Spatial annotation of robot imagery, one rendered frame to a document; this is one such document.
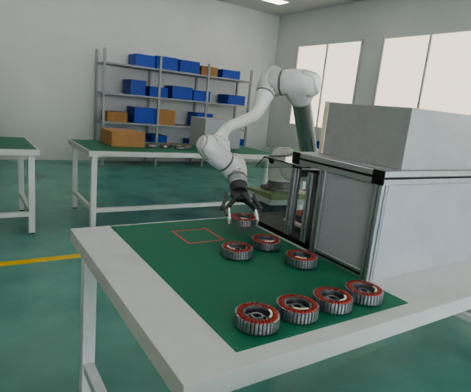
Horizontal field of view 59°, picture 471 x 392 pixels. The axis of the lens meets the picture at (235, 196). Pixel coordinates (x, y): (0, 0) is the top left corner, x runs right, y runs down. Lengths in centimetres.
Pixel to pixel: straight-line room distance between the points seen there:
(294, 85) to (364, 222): 96
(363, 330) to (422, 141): 69
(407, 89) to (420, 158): 593
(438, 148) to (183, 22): 764
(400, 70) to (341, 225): 621
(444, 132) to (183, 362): 117
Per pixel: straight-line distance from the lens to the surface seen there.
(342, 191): 150
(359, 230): 146
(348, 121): 163
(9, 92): 798
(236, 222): 170
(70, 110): 812
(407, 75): 750
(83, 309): 178
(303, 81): 216
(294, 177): 168
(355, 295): 127
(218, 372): 90
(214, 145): 185
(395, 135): 149
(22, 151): 386
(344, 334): 111
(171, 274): 130
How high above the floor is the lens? 127
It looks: 12 degrees down
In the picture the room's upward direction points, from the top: 6 degrees clockwise
